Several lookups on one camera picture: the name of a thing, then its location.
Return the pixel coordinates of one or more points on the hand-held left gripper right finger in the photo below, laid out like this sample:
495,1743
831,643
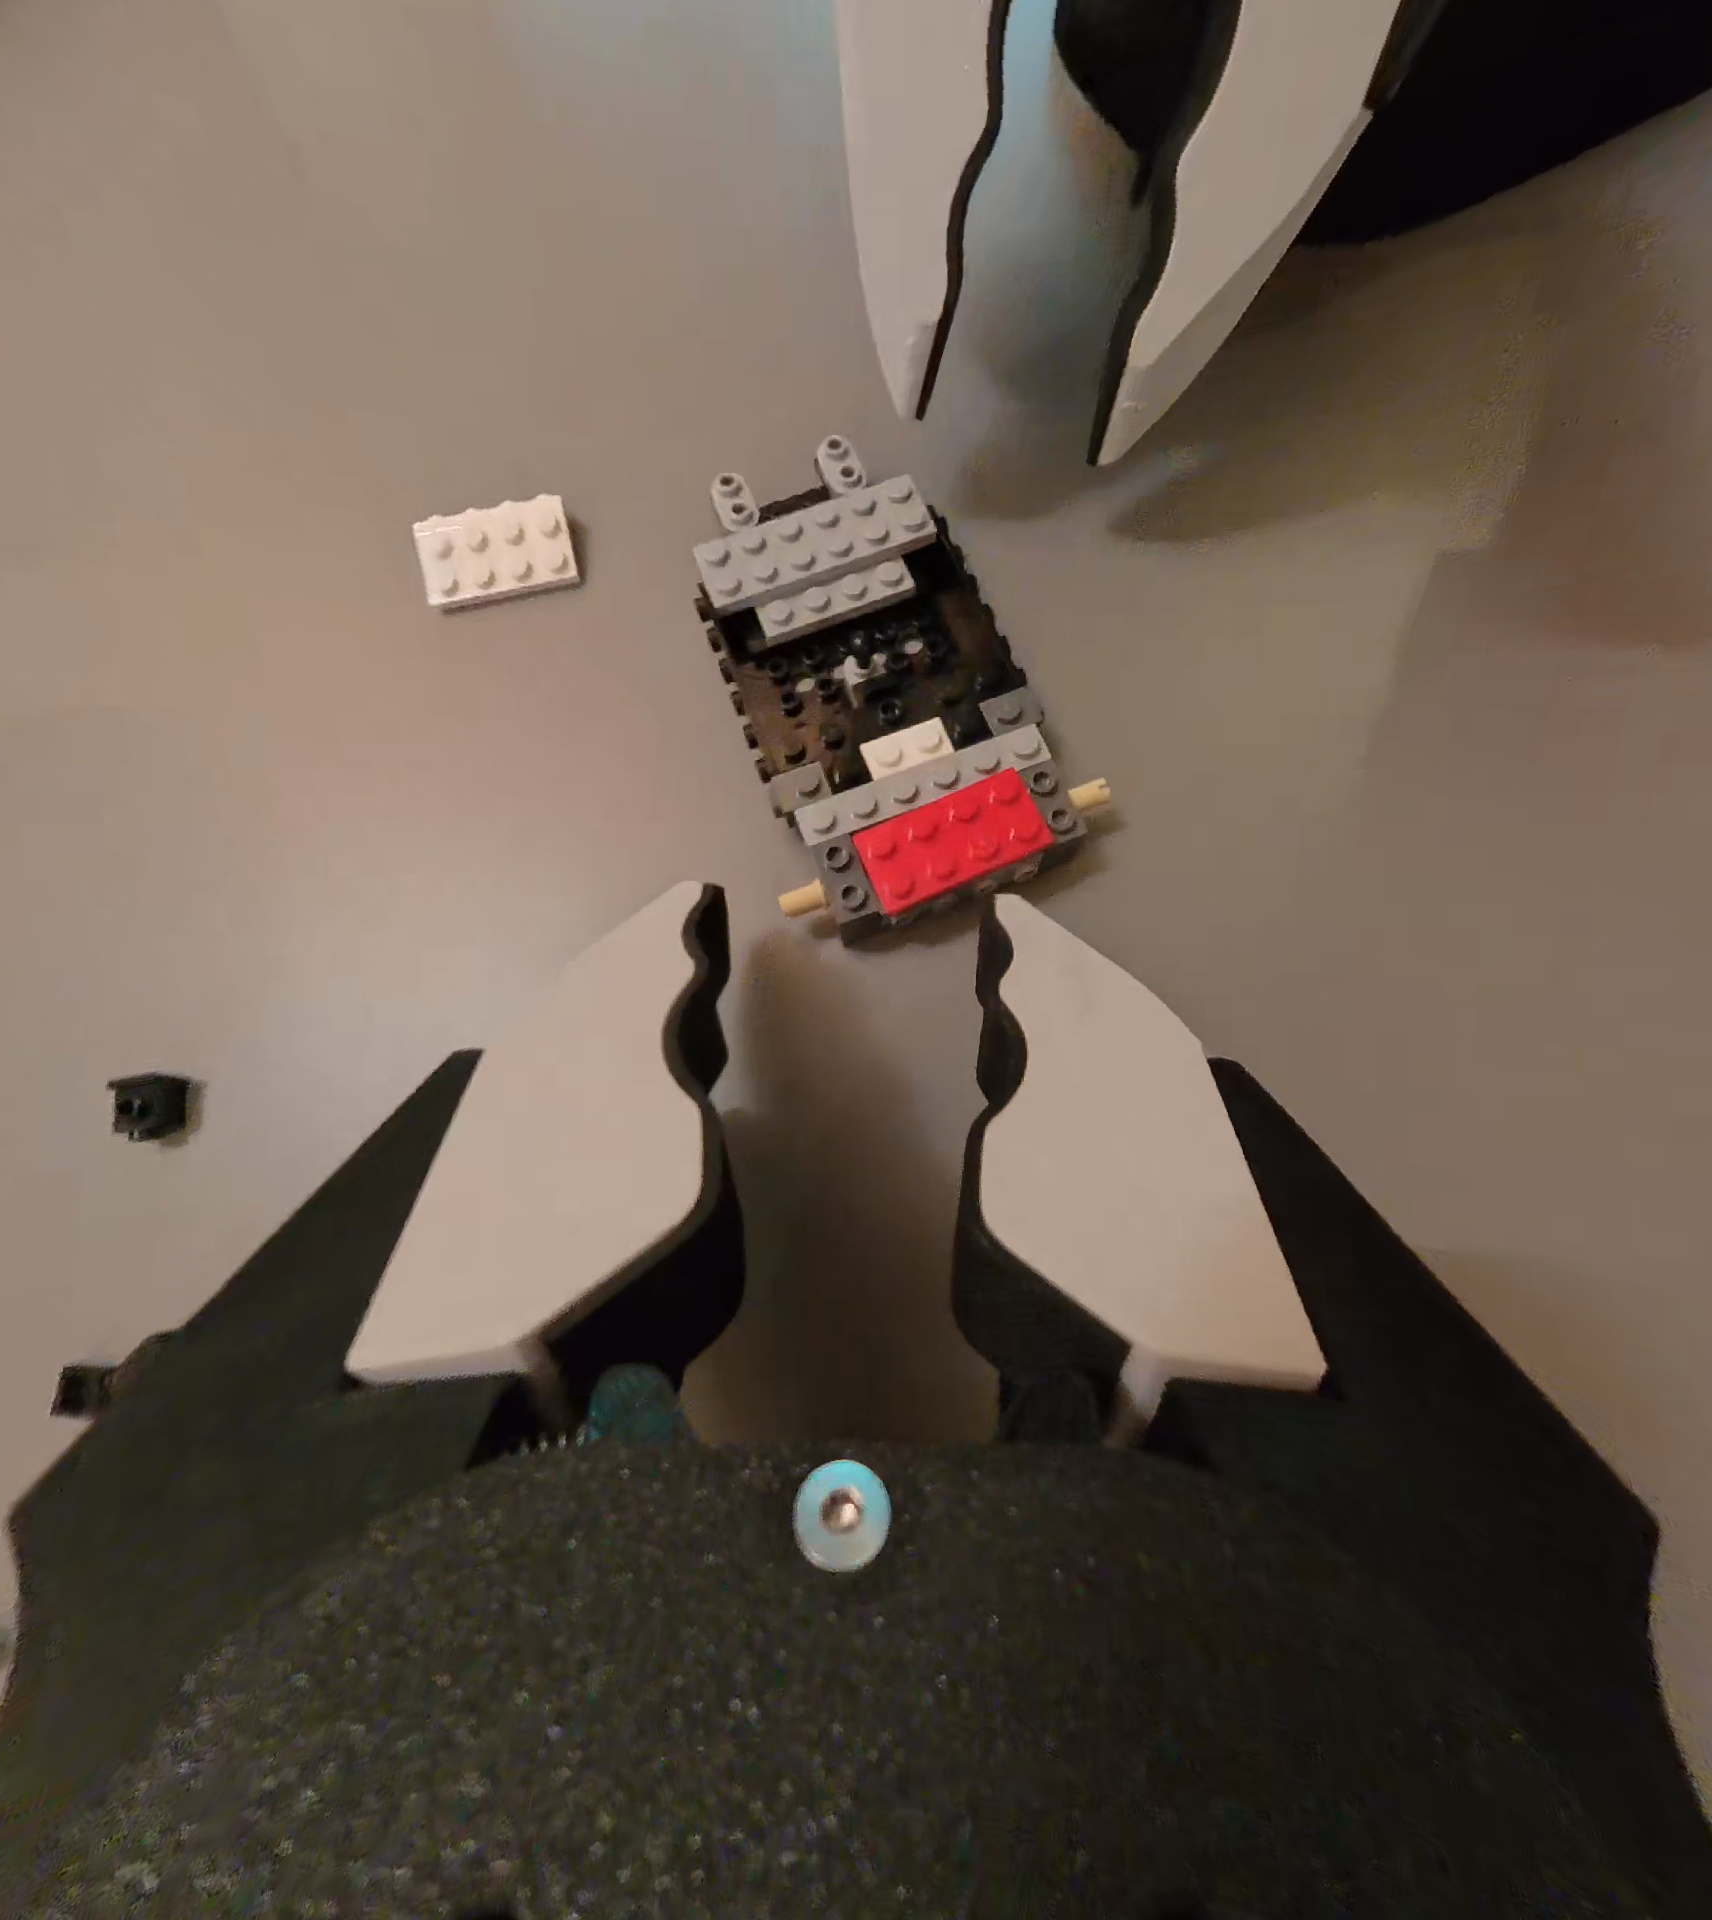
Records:
1126,1185

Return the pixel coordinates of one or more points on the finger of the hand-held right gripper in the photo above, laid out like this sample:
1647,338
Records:
906,168
1261,168

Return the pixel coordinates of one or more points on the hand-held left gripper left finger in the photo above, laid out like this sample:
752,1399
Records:
555,1185

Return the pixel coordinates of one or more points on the black toy brick assembly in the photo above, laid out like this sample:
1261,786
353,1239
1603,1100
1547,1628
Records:
885,704

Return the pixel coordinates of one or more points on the white toy brick plate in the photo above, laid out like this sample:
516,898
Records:
495,549

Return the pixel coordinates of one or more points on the grey desk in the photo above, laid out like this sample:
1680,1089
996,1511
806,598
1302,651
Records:
195,450

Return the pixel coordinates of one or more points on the scattered small toy brick pieces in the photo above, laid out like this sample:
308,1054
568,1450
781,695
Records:
151,1104

